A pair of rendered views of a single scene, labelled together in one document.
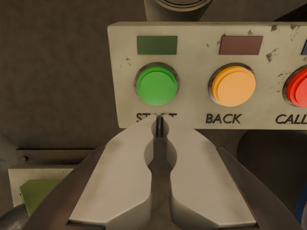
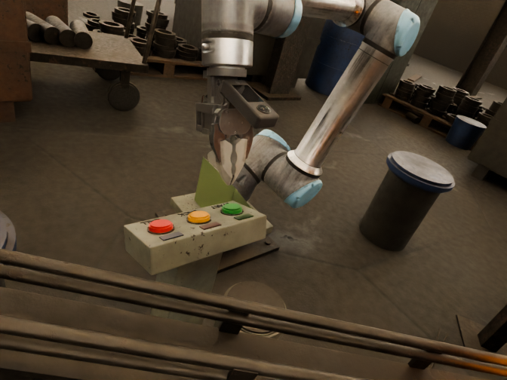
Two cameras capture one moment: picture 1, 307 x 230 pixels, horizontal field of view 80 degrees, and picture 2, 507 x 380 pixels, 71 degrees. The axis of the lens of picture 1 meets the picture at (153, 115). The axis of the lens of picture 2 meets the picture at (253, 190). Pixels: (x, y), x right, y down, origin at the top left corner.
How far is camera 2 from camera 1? 0.60 m
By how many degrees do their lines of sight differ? 51
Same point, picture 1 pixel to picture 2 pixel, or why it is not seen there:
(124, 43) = (256, 214)
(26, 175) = not seen: hidden behind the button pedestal
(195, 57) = (225, 219)
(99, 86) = not seen: hidden behind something
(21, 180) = not seen: hidden behind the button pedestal
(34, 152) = (263, 250)
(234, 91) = (198, 213)
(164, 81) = (231, 207)
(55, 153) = (247, 255)
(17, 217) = (244, 188)
